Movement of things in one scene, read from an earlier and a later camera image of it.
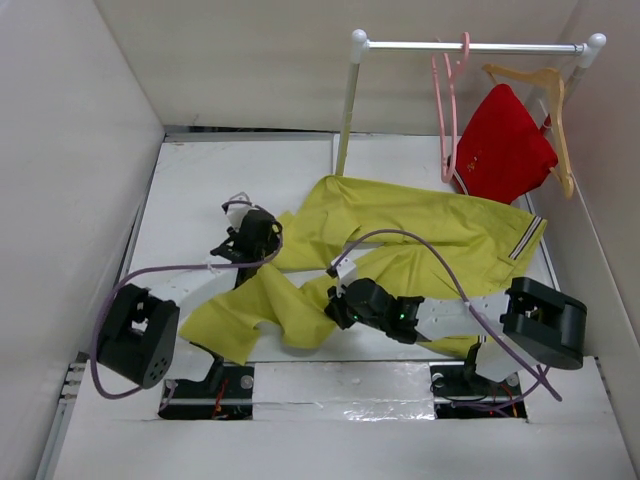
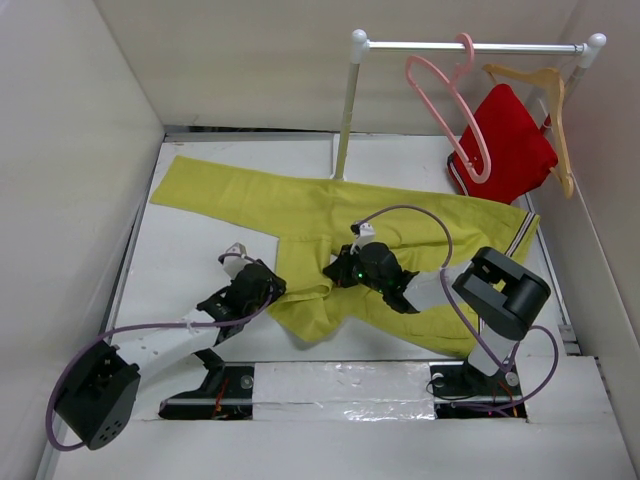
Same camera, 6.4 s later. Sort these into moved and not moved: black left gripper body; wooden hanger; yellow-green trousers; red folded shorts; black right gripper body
Moved: black right gripper body; black left gripper body; yellow-green trousers
Not moved: red folded shorts; wooden hanger
